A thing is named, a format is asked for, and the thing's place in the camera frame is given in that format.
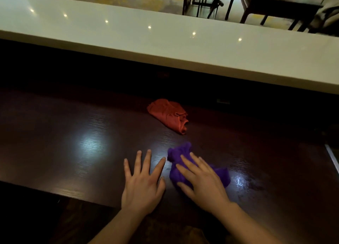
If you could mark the dark wooden countertop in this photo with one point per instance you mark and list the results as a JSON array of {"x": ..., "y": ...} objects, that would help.
[{"x": 79, "y": 119}]

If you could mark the dark curved armchair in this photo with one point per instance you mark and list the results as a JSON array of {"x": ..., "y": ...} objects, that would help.
[{"x": 328, "y": 15}]

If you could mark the dark wooden dining table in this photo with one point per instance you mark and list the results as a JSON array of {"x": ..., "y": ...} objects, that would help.
[{"x": 278, "y": 7}]

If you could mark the purple cloth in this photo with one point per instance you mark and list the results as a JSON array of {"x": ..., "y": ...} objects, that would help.
[{"x": 176, "y": 152}]

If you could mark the red cloth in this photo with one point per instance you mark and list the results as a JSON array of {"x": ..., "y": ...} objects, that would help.
[{"x": 168, "y": 114}]

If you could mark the stainless steel sink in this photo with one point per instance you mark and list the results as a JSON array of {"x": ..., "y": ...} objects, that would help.
[{"x": 332, "y": 159}]

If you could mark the white raised bar ledge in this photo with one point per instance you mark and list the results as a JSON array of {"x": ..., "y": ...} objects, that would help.
[{"x": 159, "y": 39}]

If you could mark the person's left hand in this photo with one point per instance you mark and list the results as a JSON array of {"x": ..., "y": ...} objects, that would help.
[{"x": 141, "y": 190}]

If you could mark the person's left forearm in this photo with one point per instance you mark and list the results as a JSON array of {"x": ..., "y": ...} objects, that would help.
[{"x": 119, "y": 229}]

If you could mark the person's right hand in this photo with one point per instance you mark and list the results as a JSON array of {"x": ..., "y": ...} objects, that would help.
[{"x": 206, "y": 188}]

